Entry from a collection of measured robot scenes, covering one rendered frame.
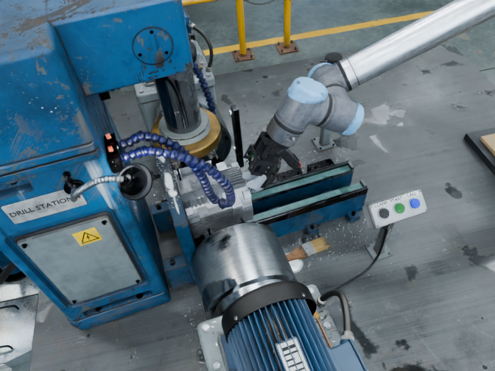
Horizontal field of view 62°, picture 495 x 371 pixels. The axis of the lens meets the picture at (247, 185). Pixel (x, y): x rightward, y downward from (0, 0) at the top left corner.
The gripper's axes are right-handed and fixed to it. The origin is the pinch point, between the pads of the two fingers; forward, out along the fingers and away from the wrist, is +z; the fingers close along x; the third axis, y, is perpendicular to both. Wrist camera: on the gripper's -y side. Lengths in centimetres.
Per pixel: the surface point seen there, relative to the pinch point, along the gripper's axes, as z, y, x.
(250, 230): -2.5, 9.6, 18.2
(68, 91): -30, 57, 12
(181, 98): -24.9, 31.9, -1.5
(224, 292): 4.1, 18.8, 31.6
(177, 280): 36.2, 14.2, 7.7
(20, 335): 107, 53, -15
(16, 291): 108, 55, -36
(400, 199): -18.3, -33.5, 18.3
